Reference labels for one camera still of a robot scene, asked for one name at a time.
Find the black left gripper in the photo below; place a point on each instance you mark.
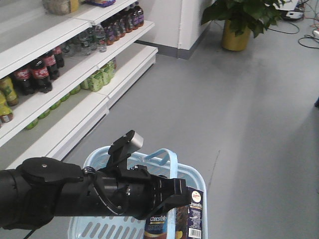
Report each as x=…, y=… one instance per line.
x=137, y=193

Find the light blue plastic basket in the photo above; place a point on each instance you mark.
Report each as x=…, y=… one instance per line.
x=162, y=162

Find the Chocofello cookie box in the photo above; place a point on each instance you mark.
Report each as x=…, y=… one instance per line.
x=188, y=220

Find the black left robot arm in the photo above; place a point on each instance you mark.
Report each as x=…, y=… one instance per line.
x=42, y=188

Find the white supermarket shelving unit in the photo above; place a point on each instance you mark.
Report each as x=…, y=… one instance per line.
x=26, y=32

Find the yellow plant pot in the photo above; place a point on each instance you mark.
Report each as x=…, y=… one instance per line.
x=232, y=42

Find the potted green plant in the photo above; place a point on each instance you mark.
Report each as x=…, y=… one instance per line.
x=256, y=15

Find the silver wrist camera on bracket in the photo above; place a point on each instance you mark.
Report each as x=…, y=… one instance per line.
x=121, y=149

